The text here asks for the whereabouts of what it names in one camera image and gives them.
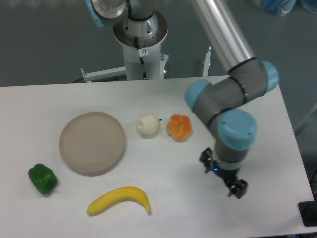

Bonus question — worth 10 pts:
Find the yellow banana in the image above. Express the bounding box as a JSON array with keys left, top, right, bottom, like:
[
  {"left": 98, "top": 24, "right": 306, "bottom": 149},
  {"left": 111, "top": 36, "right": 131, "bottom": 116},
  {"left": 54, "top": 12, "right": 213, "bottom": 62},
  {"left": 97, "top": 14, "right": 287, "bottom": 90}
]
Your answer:
[{"left": 86, "top": 186, "right": 152, "bottom": 215}]

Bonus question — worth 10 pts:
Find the black device at edge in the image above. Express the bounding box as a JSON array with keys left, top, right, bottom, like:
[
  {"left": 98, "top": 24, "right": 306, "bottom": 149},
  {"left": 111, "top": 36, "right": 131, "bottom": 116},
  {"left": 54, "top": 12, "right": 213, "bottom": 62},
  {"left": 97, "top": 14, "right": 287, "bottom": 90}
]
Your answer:
[{"left": 298, "top": 201, "right": 317, "bottom": 227}]

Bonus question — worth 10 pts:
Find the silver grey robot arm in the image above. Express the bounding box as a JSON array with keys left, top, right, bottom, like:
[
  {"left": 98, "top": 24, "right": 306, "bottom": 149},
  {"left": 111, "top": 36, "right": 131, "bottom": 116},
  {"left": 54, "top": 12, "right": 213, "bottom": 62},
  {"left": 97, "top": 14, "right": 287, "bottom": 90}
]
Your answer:
[{"left": 86, "top": 0, "right": 279, "bottom": 198}]

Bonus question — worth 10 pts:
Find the orange bread roll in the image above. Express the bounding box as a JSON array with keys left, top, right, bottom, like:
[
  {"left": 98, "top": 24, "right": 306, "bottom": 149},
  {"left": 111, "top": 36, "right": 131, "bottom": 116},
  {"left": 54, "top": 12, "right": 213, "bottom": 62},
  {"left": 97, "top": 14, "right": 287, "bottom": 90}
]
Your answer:
[{"left": 166, "top": 114, "right": 193, "bottom": 142}]

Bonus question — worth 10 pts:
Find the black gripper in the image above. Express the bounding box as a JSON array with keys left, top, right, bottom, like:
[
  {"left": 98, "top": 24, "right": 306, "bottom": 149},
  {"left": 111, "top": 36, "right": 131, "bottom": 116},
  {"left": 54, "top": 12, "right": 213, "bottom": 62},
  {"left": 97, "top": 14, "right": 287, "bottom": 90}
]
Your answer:
[{"left": 199, "top": 148, "right": 248, "bottom": 199}]

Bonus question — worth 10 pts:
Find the beige round plate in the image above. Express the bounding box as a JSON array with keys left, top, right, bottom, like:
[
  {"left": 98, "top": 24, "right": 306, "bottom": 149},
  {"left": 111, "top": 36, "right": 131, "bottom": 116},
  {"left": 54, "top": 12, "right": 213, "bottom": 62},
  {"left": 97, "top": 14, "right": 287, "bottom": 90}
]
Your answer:
[{"left": 59, "top": 112, "right": 126, "bottom": 176}]

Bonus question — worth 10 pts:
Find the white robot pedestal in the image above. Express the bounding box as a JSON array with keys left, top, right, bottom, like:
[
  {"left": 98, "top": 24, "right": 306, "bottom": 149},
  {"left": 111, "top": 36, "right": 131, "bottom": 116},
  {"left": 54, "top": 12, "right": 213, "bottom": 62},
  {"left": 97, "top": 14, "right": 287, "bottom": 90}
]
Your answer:
[{"left": 82, "top": 10, "right": 168, "bottom": 82}]

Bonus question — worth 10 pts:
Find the black cable on pedestal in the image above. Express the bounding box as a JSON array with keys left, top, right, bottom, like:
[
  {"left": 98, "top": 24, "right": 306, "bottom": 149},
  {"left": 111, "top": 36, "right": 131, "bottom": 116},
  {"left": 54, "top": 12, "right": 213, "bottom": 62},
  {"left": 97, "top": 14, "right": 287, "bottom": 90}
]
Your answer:
[{"left": 133, "top": 36, "right": 149, "bottom": 80}]

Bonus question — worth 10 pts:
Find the blue plastic bag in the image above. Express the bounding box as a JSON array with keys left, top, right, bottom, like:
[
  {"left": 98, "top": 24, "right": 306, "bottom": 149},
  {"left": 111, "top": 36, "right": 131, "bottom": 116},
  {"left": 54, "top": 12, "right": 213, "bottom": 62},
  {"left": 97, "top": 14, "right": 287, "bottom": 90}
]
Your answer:
[{"left": 252, "top": 0, "right": 317, "bottom": 16}]

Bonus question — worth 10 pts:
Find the green bell pepper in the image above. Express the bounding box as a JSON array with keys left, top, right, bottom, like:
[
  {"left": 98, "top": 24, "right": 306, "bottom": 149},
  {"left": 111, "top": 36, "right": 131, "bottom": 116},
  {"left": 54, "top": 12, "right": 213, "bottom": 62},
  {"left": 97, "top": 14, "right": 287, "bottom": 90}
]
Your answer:
[{"left": 28, "top": 163, "right": 58, "bottom": 195}]

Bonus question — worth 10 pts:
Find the white bracket post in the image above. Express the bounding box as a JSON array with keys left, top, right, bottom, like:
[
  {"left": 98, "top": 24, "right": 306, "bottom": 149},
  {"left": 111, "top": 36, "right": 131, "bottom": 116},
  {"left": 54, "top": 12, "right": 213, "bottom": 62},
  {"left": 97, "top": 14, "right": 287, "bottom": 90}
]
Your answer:
[{"left": 202, "top": 46, "right": 212, "bottom": 77}]

